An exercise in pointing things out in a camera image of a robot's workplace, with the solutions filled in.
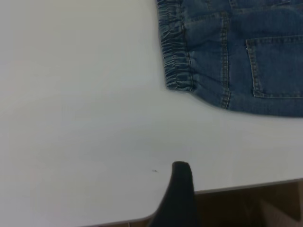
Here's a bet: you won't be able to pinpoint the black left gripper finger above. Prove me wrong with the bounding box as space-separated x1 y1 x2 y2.
153 161 199 227

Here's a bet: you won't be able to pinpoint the blue denim shorts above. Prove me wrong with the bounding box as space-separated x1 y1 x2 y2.
156 0 303 118

